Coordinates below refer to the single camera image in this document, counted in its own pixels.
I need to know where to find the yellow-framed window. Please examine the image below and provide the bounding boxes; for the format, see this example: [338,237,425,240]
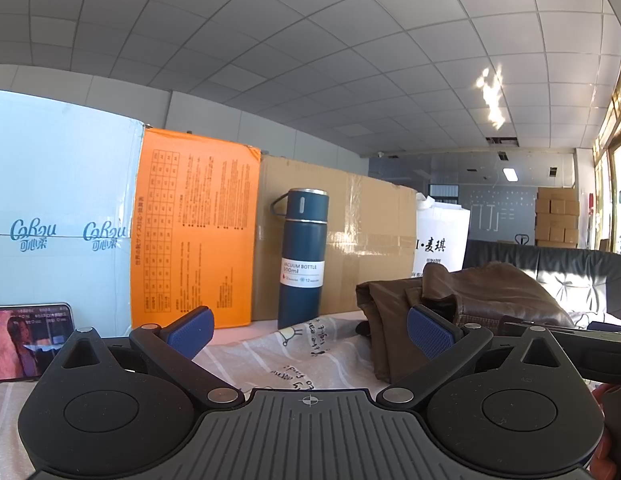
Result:
[593,42,621,256]

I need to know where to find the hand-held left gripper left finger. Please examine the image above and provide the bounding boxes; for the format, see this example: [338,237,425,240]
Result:
[40,305,246,411]

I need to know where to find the brown cardboard box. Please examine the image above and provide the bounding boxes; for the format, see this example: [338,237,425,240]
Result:
[250,154,419,322]

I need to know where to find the smartphone with lit screen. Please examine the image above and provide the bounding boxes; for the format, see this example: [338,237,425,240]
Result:
[0,302,74,383]

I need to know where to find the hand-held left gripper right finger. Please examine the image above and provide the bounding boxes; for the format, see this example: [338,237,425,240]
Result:
[375,304,584,411]

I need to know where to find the brown folded garment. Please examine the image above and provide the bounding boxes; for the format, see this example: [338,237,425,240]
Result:
[355,279,431,385]

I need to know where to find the stack of cardboard boxes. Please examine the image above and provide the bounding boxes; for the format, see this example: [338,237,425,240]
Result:
[535,187,580,248]

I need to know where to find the dark blue vacuum bottle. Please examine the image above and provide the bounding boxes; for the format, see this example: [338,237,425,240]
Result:
[270,188,329,331]

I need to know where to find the white paper bag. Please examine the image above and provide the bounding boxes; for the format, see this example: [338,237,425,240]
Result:
[409,192,471,278]

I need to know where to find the orange printed carton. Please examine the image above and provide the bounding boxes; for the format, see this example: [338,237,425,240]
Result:
[130,127,262,331]

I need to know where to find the black leather sofa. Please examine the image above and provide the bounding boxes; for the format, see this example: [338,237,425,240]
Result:
[463,240,621,322]

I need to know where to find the person's right hand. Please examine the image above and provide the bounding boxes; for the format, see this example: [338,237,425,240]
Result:
[589,383,621,480]

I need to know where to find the light blue printed carton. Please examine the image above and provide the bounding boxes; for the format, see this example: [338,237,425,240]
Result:
[0,89,146,356]

